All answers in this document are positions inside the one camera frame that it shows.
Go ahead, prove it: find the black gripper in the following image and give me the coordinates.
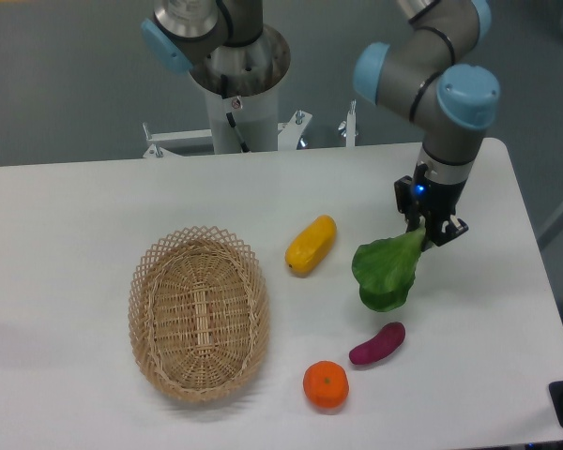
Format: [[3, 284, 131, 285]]
[[394, 163, 468, 248]]

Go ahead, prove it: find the green leafy vegetable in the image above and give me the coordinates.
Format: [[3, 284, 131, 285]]
[[351, 228, 425, 312]]

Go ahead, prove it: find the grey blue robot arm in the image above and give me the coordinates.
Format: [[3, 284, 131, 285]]
[[141, 1, 500, 247]]

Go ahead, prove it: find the yellow mango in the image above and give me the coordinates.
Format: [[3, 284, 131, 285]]
[[284, 215, 337, 276]]

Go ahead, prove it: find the purple sweet potato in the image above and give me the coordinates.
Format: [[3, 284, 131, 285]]
[[349, 322, 405, 366]]

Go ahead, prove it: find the orange tangerine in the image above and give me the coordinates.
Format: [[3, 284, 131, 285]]
[[303, 360, 350, 409]]

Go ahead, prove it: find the woven wicker basket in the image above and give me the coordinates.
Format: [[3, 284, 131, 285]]
[[128, 226, 270, 403]]

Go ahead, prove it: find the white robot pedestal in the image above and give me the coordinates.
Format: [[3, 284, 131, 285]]
[[186, 23, 292, 155]]

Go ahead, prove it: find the black cable on pedestal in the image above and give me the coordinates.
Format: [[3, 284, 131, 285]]
[[220, 73, 251, 154]]

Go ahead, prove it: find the white metal base frame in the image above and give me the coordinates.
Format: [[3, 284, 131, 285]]
[[141, 97, 360, 159]]

